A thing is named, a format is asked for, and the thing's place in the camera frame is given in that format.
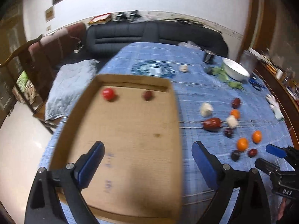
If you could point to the blue scissors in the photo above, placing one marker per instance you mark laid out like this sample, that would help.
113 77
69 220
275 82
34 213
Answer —
255 84

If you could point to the flat red box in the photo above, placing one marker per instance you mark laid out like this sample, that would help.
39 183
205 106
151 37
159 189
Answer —
99 19

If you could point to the green leafy vegetable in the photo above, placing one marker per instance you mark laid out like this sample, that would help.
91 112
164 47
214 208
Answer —
223 74

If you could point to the shallow cardboard box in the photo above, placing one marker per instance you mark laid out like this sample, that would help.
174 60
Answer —
140 133

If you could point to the white yam chunk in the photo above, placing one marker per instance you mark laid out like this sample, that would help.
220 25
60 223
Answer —
232 121
206 109

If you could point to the large wrinkled red jujube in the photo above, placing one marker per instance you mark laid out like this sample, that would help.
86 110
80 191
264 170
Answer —
212 124

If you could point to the dark jujube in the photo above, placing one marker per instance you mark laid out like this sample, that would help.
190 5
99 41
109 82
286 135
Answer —
236 155
229 132

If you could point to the brown leather sofa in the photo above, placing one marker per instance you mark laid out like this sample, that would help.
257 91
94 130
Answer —
70 35

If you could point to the black device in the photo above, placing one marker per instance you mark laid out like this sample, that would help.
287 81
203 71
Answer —
121 17
133 16

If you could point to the small wall picture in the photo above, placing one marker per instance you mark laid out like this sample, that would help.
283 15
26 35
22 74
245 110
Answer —
49 14

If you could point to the black leather sofa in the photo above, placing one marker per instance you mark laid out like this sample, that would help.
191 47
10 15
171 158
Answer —
130 32

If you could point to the blue plaid tablecloth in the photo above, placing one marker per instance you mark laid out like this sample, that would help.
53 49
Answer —
198 86

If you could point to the wooden chair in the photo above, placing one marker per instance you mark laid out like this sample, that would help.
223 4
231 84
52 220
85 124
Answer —
21 49

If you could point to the orange mandarin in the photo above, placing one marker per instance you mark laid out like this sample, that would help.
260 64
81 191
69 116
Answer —
235 113
257 136
242 144

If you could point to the small white yam piece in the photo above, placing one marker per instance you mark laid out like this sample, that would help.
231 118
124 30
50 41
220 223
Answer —
183 68

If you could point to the wooden sideboard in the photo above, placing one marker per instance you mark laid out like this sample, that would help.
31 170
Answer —
282 93

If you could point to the wooden wardrobe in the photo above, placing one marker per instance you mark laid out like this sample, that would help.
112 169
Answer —
11 39

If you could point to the white power strip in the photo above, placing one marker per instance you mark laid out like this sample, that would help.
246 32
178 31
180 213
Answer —
78 49

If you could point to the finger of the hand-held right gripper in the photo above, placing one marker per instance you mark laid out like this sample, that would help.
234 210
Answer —
275 150
266 165

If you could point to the metal pot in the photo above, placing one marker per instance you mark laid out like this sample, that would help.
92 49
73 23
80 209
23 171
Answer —
248 60

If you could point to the red cherry tomato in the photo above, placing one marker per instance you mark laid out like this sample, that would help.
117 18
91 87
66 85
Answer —
108 94

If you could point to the clear plastic bag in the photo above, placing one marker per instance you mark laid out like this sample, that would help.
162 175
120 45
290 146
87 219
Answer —
189 44

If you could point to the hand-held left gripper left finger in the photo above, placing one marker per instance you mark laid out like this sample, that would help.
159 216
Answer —
90 168

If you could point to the green patterned cloth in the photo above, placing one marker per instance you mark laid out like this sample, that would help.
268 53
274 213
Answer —
24 84

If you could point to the white bowl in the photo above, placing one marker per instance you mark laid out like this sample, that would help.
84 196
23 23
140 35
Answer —
234 70

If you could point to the small dark object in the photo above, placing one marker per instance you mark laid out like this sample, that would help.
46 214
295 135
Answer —
210 71

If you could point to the person's right hand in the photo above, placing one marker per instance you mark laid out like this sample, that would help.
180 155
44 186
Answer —
282 211

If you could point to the white glove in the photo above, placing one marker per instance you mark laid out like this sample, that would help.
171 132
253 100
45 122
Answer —
275 106

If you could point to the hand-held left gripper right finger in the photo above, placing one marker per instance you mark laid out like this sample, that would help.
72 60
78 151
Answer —
205 165

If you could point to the small black box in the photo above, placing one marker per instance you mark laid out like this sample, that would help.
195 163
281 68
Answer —
208 57

